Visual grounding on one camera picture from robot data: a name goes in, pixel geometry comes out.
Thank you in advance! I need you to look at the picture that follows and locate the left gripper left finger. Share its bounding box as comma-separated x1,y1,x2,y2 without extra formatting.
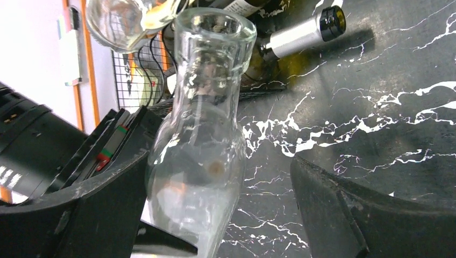
1,152,198,257

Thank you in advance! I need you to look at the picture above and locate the black wire wine rack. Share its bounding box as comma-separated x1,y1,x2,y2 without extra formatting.
112,32,286,118

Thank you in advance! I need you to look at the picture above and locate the round clear liquor bottle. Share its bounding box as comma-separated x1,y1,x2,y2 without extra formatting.
84,0,192,53

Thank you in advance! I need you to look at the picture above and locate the green wine bottle silver capsule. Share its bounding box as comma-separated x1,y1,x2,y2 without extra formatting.
241,5,346,88

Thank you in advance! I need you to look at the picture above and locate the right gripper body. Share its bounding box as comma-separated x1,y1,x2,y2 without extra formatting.
1,84,162,203

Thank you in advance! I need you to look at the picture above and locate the tall clear glass bottle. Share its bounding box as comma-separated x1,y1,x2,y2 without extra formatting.
146,8,257,257

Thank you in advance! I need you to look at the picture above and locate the orange wooden shelf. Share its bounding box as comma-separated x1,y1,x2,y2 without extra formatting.
73,1,100,131

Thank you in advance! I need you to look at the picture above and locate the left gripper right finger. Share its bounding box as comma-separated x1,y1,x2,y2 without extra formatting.
290,156,455,257

